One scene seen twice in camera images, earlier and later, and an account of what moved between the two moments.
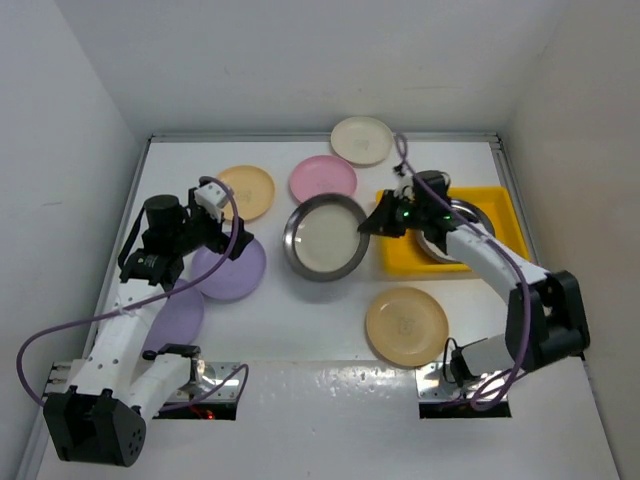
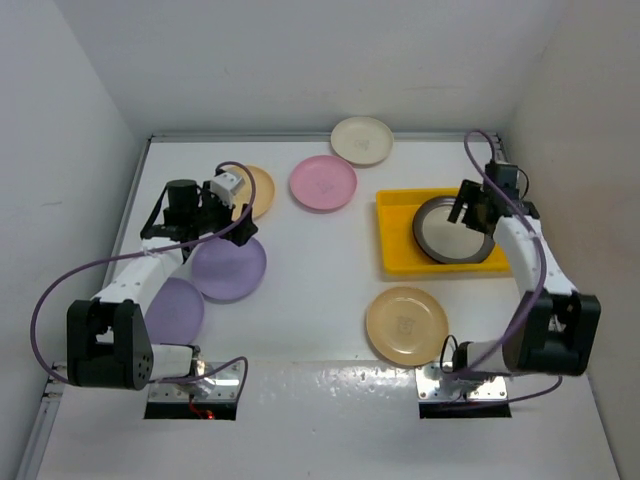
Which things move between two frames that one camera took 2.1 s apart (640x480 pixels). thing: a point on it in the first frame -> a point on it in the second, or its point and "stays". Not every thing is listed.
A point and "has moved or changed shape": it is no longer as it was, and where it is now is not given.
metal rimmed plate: [322, 240] has moved or changed shape
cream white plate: [362, 140] stays
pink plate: [320, 175] stays
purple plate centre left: [233, 279] stays
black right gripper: [381, 220] -> [471, 193]
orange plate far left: [253, 189] stays
